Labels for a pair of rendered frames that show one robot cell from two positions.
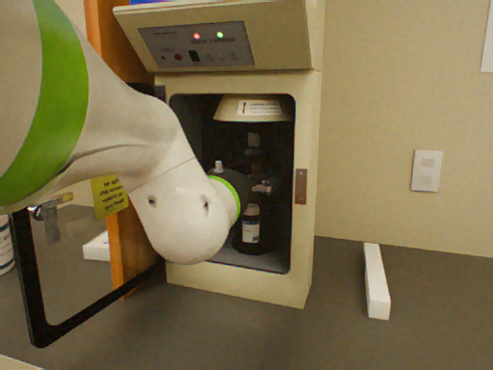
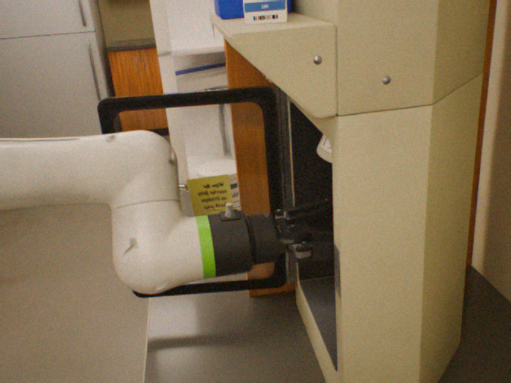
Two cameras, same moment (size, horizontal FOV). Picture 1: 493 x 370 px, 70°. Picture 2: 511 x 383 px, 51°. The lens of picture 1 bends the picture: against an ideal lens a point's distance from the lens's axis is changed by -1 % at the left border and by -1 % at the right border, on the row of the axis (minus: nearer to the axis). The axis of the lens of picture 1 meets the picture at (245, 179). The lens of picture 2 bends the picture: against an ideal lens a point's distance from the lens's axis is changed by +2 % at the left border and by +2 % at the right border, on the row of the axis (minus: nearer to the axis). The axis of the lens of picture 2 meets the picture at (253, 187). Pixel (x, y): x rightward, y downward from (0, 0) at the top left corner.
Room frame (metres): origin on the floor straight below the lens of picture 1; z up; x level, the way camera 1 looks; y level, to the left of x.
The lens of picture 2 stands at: (0.29, -0.60, 1.57)
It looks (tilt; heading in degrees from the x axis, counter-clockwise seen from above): 22 degrees down; 65
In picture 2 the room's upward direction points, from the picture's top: 5 degrees counter-clockwise
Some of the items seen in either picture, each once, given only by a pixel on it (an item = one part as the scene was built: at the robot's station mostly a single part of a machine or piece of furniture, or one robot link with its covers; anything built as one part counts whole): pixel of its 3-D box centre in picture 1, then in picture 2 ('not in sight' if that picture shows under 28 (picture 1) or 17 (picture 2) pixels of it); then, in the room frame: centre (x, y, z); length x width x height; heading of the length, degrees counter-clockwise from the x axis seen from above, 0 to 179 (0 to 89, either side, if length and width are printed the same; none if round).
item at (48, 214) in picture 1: (49, 225); not in sight; (0.48, 0.29, 1.18); 0.02 x 0.02 x 0.06; 63
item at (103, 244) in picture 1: (101, 199); (199, 199); (0.58, 0.25, 1.19); 0.30 x 0.01 x 0.40; 153
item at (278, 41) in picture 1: (215, 39); (262, 57); (0.63, 0.05, 1.46); 0.32 x 0.11 x 0.10; 71
